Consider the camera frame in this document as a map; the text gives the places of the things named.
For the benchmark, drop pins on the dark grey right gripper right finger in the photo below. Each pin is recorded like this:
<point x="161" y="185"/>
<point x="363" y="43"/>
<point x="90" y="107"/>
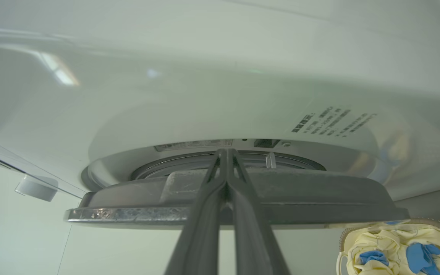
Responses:
<point x="254" y="236"/>

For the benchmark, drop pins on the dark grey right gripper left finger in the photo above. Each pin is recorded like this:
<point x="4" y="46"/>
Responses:
<point x="201" y="236"/>

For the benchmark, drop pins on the grey-rimmed glass washer door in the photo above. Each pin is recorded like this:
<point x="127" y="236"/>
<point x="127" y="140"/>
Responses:
<point x="319" y="198"/>

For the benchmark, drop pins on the cream bear-print garment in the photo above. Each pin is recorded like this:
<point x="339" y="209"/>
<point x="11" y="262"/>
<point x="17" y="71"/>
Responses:
<point x="372" y="244"/>
<point x="434" y="238"/>

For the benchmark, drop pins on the white front-load washing machine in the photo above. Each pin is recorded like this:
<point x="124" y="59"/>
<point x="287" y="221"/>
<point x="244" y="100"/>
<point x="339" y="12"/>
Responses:
<point x="220" y="76"/>

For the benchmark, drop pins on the white round plastic cap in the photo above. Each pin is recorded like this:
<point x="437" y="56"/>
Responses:
<point x="36" y="188"/>

